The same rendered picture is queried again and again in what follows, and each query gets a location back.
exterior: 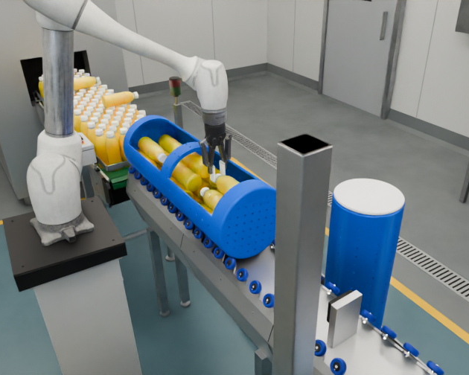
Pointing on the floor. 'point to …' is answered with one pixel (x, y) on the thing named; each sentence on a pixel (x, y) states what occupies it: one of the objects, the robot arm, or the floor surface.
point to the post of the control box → (86, 182)
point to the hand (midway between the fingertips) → (217, 171)
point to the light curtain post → (298, 250)
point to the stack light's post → (178, 115)
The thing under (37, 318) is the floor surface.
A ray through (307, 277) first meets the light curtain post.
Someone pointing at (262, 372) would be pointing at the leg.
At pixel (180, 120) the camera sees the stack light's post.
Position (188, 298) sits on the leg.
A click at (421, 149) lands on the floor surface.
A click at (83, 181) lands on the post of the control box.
